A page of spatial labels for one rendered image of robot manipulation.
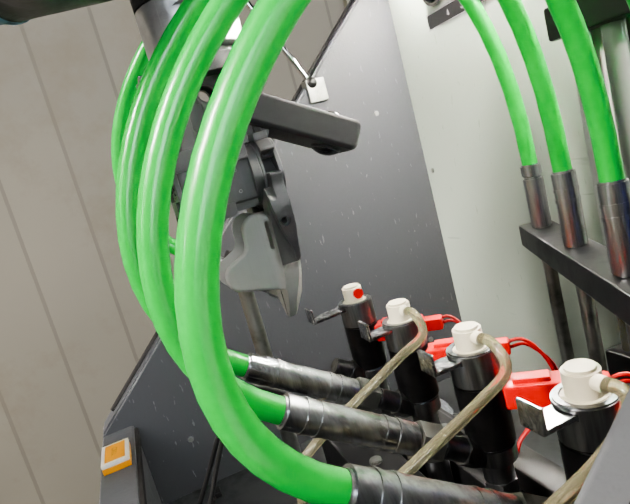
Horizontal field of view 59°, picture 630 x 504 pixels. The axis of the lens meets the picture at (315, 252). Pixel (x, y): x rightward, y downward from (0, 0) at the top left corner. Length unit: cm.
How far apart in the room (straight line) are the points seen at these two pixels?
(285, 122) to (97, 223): 167
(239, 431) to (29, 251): 191
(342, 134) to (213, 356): 30
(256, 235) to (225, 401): 26
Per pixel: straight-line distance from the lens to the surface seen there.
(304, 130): 44
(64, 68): 212
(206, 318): 17
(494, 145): 71
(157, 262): 25
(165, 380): 76
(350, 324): 45
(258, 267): 43
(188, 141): 43
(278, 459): 19
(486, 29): 54
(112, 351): 212
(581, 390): 26
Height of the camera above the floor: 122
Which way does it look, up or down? 10 degrees down
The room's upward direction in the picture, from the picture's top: 15 degrees counter-clockwise
